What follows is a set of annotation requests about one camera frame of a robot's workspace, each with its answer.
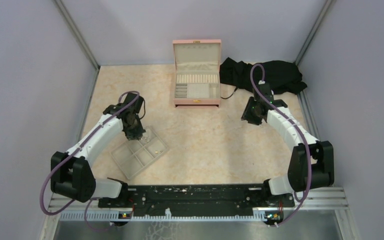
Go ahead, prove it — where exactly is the grey divided drawer tray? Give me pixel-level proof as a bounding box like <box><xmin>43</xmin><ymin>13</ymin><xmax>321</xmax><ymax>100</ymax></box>
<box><xmin>110</xmin><ymin>126</ymin><xmax>169</xmax><ymax>180</ymax></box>

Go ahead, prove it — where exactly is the pink jewelry box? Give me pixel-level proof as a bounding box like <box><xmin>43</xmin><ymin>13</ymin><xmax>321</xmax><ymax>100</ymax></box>
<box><xmin>172</xmin><ymin>39</ymin><xmax>222</xmax><ymax>109</ymax></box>

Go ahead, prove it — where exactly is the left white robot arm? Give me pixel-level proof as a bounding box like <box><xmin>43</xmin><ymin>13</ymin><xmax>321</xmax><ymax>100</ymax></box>
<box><xmin>46</xmin><ymin>91</ymin><xmax>145</xmax><ymax>207</ymax></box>

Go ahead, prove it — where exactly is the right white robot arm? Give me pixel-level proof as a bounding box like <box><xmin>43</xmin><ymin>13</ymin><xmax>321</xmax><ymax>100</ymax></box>
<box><xmin>241</xmin><ymin>81</ymin><xmax>335</xmax><ymax>206</ymax></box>

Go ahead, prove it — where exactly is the black cloth bag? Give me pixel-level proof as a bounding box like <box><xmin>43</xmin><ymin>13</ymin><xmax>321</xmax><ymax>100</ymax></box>
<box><xmin>219</xmin><ymin>57</ymin><xmax>308</xmax><ymax>95</ymax></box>

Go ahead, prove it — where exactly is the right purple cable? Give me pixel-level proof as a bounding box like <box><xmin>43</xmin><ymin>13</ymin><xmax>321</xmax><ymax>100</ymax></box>
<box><xmin>249</xmin><ymin>63</ymin><xmax>313</xmax><ymax>226</ymax></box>

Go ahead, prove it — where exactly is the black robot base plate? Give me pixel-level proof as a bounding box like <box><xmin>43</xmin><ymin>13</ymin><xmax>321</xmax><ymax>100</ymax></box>
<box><xmin>98</xmin><ymin>183</ymin><xmax>295</xmax><ymax>217</ymax></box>

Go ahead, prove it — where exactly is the white cable duct strip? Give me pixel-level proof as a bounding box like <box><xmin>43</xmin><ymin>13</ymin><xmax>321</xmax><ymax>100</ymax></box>
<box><xmin>59</xmin><ymin>209</ymin><xmax>268</xmax><ymax>222</ymax></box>

